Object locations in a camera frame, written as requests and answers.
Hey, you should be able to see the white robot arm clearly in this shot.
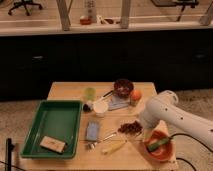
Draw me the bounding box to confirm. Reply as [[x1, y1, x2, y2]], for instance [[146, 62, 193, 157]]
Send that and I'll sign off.
[[139, 90, 213, 147]]

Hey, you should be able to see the green plastic cup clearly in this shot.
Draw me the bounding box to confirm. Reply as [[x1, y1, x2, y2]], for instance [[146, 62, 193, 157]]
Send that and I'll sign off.
[[84, 87, 96, 101]]

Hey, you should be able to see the white cup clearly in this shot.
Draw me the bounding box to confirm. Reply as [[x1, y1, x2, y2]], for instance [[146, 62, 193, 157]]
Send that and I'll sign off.
[[93, 101, 108, 117]]

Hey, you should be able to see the dark small cup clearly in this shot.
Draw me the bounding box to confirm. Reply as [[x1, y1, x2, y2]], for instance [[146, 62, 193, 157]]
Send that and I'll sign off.
[[83, 103, 93, 112]]

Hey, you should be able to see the dark brown bowl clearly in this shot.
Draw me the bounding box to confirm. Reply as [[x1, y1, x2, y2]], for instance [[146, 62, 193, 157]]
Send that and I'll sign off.
[[114, 79, 134, 98]]

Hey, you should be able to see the orange fruit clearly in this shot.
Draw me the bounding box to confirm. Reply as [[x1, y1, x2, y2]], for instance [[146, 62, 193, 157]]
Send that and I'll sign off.
[[130, 89, 142, 101]]

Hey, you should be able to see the blue sponge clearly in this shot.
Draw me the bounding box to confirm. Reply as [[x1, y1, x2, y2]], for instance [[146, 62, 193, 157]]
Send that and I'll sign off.
[[86, 121, 100, 141]]

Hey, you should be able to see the silver fork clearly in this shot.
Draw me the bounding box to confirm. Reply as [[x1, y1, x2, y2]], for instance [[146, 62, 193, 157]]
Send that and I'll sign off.
[[85, 131, 118, 151]]

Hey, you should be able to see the green plastic tray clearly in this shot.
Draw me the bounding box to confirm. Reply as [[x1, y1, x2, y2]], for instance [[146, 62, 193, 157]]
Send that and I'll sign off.
[[21, 100, 82, 159]]

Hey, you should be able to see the yellow banana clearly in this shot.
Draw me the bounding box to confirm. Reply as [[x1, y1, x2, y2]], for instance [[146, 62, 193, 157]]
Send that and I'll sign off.
[[101, 140, 126, 155]]

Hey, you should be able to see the red object on shelf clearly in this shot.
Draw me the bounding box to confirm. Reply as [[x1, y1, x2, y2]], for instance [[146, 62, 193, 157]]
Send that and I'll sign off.
[[80, 16, 91, 25]]

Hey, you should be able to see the green cucumber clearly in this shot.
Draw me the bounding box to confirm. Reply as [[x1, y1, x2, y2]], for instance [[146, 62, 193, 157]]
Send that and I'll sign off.
[[147, 137, 170, 152]]

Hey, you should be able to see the wooden block sponge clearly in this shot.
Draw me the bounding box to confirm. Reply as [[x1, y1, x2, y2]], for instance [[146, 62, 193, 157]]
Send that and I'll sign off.
[[40, 136, 66, 153]]

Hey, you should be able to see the orange bowl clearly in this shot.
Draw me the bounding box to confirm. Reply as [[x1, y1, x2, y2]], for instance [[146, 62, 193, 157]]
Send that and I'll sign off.
[[144, 130, 174, 162]]

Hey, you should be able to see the office chair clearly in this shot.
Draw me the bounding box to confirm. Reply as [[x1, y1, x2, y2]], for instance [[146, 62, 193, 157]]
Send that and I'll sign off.
[[8, 0, 43, 16]]

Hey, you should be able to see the spoon with dark handle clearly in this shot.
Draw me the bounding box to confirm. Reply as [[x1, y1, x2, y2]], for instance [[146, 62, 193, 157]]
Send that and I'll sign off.
[[97, 90, 113, 101]]

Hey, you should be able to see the black cable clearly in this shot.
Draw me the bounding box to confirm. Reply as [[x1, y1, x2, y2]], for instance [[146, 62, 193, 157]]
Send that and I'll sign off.
[[169, 132, 213, 171]]

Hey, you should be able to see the black stand post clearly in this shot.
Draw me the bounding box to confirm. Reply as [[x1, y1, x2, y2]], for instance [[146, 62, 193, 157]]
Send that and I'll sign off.
[[5, 138, 14, 171]]

